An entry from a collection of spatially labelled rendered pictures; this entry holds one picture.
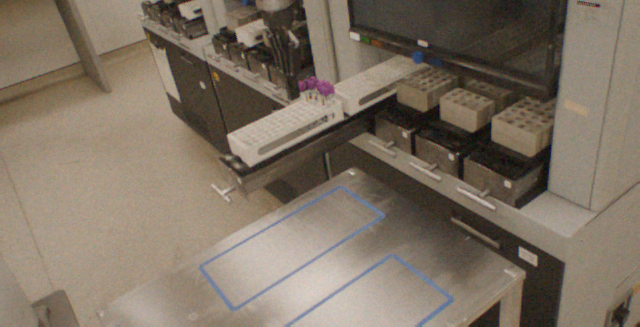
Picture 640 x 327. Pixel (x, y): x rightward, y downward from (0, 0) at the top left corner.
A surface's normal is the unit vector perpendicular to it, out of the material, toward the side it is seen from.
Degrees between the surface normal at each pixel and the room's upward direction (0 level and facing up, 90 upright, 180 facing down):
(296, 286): 0
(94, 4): 90
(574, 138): 90
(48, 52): 90
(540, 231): 90
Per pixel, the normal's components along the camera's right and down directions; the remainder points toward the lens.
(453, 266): -0.15, -0.83
